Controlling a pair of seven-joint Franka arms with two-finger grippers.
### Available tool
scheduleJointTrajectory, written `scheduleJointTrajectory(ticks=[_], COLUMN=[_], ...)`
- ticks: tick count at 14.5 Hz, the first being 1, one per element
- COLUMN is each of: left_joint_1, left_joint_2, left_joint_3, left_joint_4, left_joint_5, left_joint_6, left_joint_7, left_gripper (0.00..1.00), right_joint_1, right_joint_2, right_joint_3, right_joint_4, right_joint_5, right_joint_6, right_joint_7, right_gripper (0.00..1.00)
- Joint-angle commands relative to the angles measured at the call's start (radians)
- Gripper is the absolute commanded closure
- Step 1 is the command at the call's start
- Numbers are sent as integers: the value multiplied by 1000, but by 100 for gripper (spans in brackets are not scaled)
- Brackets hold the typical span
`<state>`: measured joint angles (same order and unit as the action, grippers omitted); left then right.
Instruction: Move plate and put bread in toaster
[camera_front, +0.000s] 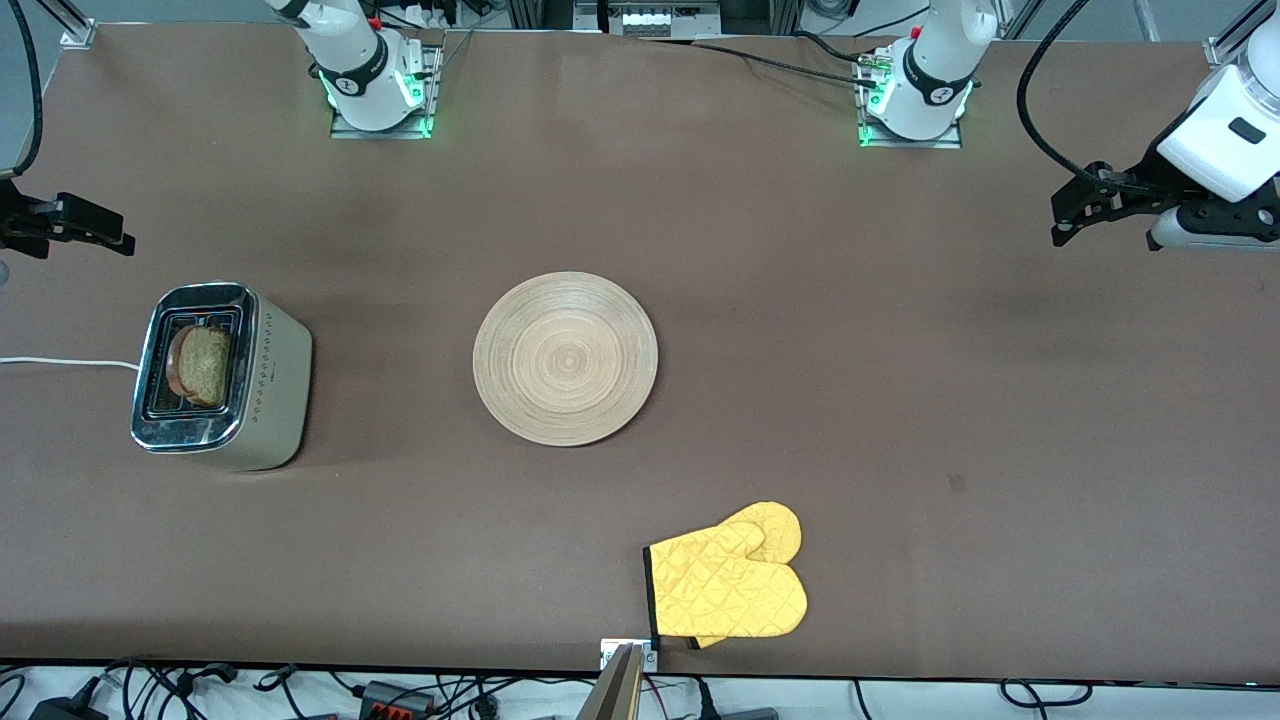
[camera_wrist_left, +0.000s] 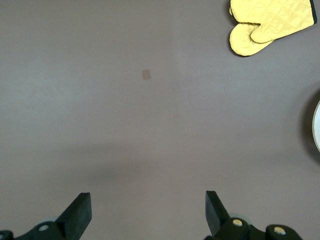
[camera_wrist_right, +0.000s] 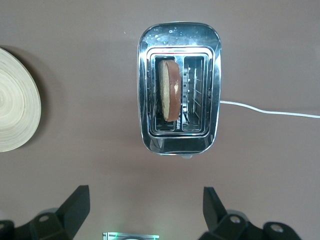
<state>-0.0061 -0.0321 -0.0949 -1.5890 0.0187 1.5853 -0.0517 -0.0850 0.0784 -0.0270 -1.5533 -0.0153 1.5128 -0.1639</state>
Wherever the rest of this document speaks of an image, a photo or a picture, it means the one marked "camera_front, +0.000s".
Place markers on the small metal edge bracket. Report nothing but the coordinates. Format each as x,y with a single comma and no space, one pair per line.
610,655

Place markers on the round wooden plate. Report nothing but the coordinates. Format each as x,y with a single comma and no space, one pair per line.
565,360

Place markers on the white power strip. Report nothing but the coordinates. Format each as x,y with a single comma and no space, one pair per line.
670,20

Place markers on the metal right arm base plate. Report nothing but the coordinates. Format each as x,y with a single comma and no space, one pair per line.
345,131

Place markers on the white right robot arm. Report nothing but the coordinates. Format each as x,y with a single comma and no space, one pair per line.
360,70

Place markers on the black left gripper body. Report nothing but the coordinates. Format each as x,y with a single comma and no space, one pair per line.
1143,187

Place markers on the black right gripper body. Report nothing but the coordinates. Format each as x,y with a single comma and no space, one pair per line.
22,222

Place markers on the silver corner bracket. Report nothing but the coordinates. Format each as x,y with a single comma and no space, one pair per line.
78,35
1225,52

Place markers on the red and black connector block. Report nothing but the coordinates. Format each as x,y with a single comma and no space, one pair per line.
398,698

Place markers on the silver two-slot toaster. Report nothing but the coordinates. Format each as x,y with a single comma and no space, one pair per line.
280,390

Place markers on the metal camera stand bar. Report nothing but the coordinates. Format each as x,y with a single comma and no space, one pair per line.
615,695

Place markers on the black power adapter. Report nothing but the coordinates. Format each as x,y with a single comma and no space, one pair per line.
65,710

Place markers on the yellow quilted oven mitt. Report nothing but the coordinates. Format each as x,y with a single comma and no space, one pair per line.
720,590
775,525

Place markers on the brown bread slice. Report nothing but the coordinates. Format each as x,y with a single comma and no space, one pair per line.
205,365

